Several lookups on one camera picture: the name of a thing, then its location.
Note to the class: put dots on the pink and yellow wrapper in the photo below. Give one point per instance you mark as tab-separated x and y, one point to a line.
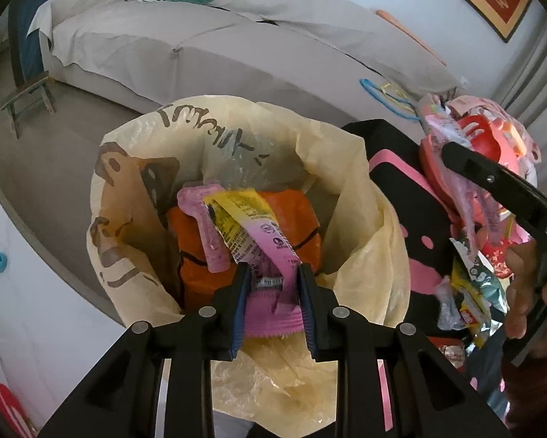
273	242

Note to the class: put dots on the orange package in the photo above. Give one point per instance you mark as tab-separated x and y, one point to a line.
294	219

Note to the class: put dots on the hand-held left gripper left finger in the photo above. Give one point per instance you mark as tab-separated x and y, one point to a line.
240	312

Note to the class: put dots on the person's right hand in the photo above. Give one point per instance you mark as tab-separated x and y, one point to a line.
519	292

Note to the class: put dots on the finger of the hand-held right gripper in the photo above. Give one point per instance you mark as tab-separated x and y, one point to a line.
487	175

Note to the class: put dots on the wooden stool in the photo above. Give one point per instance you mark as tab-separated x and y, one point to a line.
15	102

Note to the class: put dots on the dark blue cloth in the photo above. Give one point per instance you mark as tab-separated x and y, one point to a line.
27	18

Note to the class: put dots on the black and pink table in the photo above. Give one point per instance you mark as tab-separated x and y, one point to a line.
392	191

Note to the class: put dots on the crumpled clear wrapper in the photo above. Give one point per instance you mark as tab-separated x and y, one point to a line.
449	305

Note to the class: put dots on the blue hanger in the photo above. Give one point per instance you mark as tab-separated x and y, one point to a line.
369	88

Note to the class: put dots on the clear plastic wrap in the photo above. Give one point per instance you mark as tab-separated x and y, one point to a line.
241	169

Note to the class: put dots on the yellow hanger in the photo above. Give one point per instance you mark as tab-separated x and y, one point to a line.
392	89

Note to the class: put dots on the person's right forearm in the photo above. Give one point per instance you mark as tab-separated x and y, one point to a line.
533	394

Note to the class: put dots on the cartoon printed plastic wrapper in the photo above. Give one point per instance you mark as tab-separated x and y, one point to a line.
476	278

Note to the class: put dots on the yellow plastic bag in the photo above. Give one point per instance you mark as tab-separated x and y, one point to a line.
360	228

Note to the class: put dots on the grey sofa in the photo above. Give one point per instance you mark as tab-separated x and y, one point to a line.
209	45

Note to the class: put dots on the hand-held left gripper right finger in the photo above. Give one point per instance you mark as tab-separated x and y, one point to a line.
308	312

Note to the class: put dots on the pink translucent wrapper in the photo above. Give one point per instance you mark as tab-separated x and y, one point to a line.
469	200

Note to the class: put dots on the grey curtain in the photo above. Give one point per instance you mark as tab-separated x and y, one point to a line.
528	73

